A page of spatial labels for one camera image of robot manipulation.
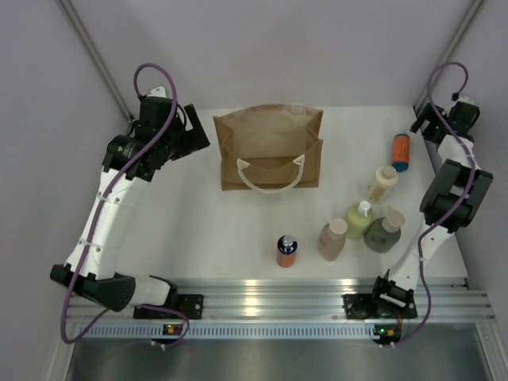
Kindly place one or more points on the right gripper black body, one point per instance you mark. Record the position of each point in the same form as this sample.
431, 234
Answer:
430, 115

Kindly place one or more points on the orange blue-capped bottle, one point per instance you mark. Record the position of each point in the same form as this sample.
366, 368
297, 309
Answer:
400, 157

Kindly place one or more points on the beige pump bottle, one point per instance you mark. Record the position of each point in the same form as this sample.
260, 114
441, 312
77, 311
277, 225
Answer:
384, 179

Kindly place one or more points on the yellow-green pump bottle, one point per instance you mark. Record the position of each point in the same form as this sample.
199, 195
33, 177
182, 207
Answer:
358, 216

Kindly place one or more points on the dark green pump bottle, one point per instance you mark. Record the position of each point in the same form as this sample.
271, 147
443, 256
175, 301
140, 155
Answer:
385, 232

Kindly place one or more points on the burlap canvas tote bag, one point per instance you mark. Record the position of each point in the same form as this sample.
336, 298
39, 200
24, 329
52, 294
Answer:
270, 148

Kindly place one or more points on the pink pump bottle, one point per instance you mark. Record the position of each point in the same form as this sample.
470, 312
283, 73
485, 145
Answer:
332, 238

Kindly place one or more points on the navy orange pump bottle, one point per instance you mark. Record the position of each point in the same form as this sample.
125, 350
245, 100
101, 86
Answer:
287, 247

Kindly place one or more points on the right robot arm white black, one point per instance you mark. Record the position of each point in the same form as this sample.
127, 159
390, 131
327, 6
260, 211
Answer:
450, 203

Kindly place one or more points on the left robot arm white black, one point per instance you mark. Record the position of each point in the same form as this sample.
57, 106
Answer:
91, 268

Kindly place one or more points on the right aluminium frame post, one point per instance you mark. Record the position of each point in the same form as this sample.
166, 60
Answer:
460, 32

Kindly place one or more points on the aluminium frame post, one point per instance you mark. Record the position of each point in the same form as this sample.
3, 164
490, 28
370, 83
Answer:
77, 24
460, 32

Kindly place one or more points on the left aluminium frame post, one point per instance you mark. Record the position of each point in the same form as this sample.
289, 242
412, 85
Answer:
77, 24

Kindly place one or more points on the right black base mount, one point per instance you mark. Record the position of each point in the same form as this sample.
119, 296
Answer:
366, 306

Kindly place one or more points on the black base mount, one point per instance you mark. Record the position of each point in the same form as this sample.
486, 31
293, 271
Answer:
190, 305
366, 306

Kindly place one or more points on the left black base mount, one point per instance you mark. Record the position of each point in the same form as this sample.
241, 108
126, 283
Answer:
190, 305

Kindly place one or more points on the grey slotted cable duct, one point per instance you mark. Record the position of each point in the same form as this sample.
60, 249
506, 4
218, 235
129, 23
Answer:
355, 331

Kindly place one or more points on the aluminium mounting rail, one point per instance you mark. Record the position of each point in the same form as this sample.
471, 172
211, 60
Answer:
451, 300

